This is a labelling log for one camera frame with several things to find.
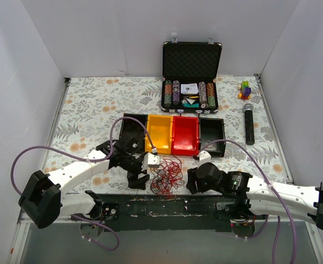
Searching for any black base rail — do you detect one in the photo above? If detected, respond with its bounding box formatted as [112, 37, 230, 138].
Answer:
[59, 192, 266, 232]

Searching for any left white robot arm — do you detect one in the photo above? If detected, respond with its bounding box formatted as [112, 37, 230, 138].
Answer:
[19, 135, 160, 229]

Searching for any red wire tangle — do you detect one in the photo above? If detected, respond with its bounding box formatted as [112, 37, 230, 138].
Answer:
[150, 155, 185, 196]

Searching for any colourful toy block car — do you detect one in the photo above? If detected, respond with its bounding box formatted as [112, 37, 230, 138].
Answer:
[238, 81, 251, 100]

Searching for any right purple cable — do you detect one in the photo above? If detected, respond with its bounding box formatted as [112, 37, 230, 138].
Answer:
[193, 139, 297, 264]

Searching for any red bin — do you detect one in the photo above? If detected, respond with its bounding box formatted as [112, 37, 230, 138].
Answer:
[171, 116, 199, 156]

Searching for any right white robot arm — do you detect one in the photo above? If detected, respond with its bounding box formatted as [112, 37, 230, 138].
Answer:
[187, 162, 323, 230]

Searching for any playing card deck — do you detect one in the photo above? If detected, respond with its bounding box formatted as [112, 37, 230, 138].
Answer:
[180, 83, 199, 95]

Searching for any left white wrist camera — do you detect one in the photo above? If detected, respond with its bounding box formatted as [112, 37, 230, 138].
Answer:
[141, 152, 160, 170]

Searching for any yellow bin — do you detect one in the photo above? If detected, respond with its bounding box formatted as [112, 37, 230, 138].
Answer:
[147, 114, 173, 155]

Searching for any black poker chip case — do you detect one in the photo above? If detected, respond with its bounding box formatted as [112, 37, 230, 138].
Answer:
[161, 39, 222, 114]

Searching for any floral table mat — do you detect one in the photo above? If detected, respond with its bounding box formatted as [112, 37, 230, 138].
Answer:
[44, 75, 289, 183]

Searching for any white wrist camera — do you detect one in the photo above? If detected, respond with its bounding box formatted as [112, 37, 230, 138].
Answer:
[193, 151, 211, 167]
[141, 152, 160, 170]

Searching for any black bin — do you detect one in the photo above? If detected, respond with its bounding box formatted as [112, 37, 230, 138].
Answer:
[199, 118, 226, 157]
[119, 113, 148, 153]

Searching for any black microphone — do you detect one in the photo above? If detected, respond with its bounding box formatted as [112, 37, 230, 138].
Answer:
[243, 103, 255, 145]

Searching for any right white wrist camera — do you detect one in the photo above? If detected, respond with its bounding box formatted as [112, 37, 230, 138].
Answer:
[193, 151, 211, 167]

